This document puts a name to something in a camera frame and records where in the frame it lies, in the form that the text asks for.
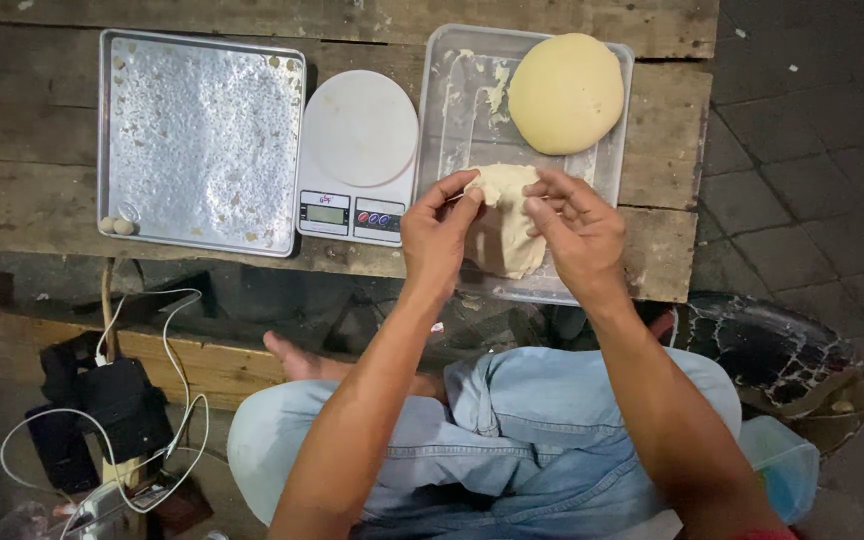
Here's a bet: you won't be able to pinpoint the wooden bench plank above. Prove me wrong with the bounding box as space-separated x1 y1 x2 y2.
0 310 288 413

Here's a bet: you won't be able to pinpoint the clear plastic tray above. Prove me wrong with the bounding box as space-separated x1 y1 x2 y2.
413 23 636 307

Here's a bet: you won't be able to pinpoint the white digital kitchen scale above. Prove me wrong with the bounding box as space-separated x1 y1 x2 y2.
295 69 420 249

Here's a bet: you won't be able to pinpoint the person's bare foot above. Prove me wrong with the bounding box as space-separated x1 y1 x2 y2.
262 330 448 403

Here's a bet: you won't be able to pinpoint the person's left hand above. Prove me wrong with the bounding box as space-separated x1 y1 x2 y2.
400 169 486 298

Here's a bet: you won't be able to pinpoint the person's right hand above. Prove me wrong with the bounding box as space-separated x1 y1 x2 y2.
522 166 629 309

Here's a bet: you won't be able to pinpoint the clear blue plastic bag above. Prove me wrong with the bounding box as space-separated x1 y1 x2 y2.
736 414 822 526

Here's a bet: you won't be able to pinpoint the cracked black stool seat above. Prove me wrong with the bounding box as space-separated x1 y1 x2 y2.
670 291 864 459

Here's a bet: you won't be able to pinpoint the person's light blue jeans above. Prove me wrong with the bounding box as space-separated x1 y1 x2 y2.
226 345 744 540

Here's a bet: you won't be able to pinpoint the square metal baking tray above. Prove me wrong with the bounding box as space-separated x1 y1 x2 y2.
97 28 307 258

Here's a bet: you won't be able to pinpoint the white charging cable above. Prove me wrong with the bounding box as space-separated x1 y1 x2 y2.
0 288 211 540

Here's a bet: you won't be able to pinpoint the stretched dough piece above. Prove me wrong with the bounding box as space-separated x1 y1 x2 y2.
464 163 550 281

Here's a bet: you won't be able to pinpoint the grey phone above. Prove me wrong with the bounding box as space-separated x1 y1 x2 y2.
63 478 172 540

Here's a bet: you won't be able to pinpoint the black bag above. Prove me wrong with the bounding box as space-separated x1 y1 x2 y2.
24 330 177 494

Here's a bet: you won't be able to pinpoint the large round dough mound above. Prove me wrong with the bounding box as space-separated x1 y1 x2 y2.
507 32 626 157

